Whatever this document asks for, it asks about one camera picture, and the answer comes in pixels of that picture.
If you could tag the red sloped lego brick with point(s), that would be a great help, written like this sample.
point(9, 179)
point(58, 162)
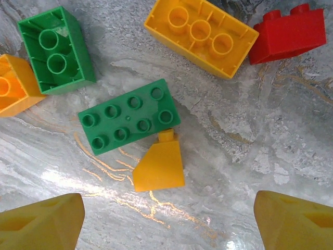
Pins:
point(286, 36)

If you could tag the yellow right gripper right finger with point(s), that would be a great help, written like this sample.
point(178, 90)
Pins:
point(294, 226)

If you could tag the yellow sloped lego brick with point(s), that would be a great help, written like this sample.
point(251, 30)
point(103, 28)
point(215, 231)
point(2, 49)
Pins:
point(161, 166)

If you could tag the green eight-stud lego brick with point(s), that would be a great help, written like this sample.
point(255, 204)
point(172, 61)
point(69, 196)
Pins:
point(127, 119)

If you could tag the large yellow lego brick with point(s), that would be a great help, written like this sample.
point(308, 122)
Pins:
point(200, 31)

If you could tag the small orange lego brick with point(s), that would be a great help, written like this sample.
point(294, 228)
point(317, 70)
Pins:
point(15, 99)

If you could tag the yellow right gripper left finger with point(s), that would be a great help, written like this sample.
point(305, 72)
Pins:
point(39, 226)

